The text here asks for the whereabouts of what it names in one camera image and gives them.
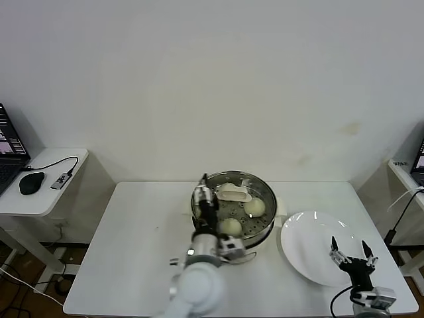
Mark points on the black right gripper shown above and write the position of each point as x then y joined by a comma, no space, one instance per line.
359,273

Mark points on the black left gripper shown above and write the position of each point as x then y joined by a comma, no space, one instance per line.
209,218

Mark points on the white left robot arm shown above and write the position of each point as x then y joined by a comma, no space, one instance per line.
198,285

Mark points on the stainless steel steamer pot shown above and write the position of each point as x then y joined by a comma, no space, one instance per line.
265,228

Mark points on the white round plate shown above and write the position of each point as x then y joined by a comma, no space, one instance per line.
308,245

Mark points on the cream electric cooker base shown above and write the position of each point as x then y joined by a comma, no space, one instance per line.
248,256

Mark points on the grey USB hub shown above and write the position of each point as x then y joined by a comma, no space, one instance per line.
60,181

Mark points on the white side table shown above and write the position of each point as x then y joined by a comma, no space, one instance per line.
49,202

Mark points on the black round floor object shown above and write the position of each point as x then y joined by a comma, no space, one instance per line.
61,287

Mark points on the black computer mouse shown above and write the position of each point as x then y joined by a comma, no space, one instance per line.
30,183

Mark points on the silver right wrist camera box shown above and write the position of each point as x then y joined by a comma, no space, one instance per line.
381,296

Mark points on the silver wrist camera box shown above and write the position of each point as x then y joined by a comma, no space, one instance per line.
381,296
232,246

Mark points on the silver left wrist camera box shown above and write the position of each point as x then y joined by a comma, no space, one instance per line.
232,246

